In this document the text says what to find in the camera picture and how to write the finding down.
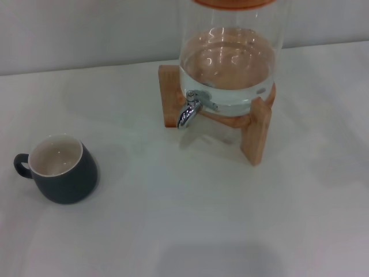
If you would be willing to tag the dark grey ceramic cup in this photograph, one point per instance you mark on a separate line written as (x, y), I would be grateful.
(67, 186)

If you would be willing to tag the chrome dispenser faucet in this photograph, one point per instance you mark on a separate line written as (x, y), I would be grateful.
(187, 114)

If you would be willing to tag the wooden dispenser stand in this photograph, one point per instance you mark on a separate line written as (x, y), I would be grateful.
(258, 135)

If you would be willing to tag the glass water dispenser jar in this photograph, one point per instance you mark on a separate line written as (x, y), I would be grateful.
(230, 43)

